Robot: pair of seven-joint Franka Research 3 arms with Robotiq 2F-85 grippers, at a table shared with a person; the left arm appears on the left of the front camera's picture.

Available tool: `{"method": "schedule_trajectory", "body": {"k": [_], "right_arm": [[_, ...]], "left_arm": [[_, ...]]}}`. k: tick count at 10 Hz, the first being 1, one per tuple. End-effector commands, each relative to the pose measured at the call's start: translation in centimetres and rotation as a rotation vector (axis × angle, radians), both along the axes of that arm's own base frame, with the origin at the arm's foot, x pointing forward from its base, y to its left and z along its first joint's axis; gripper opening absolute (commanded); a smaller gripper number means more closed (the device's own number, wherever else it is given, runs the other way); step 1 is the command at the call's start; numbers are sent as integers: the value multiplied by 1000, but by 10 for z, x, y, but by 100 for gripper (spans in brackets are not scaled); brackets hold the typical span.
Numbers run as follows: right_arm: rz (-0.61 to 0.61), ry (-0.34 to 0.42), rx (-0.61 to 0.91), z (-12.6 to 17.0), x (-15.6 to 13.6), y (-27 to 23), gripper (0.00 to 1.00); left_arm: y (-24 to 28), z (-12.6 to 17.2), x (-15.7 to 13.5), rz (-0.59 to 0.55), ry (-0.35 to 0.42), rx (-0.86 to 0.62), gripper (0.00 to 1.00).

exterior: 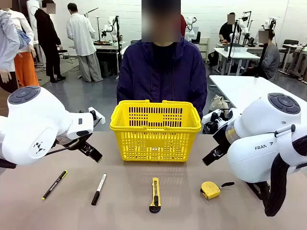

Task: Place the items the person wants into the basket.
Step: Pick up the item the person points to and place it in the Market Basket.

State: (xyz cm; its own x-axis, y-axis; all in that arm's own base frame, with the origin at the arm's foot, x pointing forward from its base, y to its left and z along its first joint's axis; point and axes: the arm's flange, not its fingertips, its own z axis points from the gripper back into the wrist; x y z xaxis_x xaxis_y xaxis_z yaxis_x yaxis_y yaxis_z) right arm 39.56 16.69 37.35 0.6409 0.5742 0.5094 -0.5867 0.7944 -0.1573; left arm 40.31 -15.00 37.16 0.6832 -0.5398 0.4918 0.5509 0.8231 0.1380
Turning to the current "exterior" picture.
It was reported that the black office chair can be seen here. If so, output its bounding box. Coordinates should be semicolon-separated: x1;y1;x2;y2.
57;49;73;64

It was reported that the cream cloth bag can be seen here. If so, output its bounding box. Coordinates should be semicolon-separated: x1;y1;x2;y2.
209;94;230;113

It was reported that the white standing air conditioner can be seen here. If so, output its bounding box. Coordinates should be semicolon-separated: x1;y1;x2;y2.
26;0;39;44

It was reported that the white drawer cabinet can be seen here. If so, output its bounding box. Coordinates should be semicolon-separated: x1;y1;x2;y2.
198;37;211;64

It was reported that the black pen with yellow cap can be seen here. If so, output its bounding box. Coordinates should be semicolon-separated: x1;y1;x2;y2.
42;170;68;201

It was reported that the mannequin with blue shirt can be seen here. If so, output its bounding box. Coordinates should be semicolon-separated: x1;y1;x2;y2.
0;0;21;94

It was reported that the yellow tape measure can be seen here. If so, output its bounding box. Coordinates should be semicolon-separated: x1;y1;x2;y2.
200;181;236;200

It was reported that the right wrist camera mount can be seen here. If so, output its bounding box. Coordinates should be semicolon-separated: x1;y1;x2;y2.
201;108;231;128

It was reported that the black swivel chair with armrests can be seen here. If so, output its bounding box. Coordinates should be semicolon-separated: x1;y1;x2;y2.
277;39;300;73

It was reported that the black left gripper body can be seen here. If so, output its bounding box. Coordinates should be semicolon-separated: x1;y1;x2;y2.
76;136;96;156

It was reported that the background workbench table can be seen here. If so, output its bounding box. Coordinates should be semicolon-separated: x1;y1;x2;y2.
93;40;128;78

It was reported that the white marker with black cap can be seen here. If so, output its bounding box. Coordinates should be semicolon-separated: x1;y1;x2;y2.
91;173;107;206

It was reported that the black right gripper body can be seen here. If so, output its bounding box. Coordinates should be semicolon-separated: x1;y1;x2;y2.
212;128;235;158

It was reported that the black braided cable sleeve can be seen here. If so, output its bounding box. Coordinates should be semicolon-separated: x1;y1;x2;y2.
260;138;307;218

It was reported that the white background robot by cabinet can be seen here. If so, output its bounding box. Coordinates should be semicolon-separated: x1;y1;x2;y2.
185;16;201;44

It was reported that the small white background table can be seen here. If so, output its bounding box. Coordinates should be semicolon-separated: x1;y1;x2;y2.
213;47;261;76

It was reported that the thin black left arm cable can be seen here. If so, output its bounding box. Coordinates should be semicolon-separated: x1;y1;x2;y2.
45;140;81;157

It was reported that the person in grey sweater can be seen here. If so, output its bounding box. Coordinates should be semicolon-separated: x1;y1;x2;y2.
240;30;281;81

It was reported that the yellow plastic shopping basket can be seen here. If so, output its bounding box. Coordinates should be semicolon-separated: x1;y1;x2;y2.
109;99;202;163

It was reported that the yellow utility knife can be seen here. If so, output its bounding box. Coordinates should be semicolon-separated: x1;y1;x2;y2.
149;177;162;213

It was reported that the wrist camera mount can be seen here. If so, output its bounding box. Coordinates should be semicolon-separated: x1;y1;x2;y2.
201;108;231;128
87;106;106;126

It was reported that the large white table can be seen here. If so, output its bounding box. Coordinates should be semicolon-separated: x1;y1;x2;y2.
209;75;307;113

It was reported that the thin black tripod pole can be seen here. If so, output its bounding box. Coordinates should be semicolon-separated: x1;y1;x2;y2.
227;20;241;64

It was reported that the person all in black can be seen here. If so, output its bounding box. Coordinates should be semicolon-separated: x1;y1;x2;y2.
34;0;67;84

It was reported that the person in white coat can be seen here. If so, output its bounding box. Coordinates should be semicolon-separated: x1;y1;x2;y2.
66;2;104;83

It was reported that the person in purple jacket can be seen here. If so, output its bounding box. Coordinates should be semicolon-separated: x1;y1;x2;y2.
116;0;208;118

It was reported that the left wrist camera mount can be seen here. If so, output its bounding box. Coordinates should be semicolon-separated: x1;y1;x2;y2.
87;106;106;126

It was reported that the person in black t-shirt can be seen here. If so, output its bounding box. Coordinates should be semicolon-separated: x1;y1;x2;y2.
219;12;237;44

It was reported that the mannequin with orange trousers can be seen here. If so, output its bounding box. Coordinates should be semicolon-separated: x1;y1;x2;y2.
9;8;40;88

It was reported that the white background robot at workbench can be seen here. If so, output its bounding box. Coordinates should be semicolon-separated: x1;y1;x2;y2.
100;15;121;44

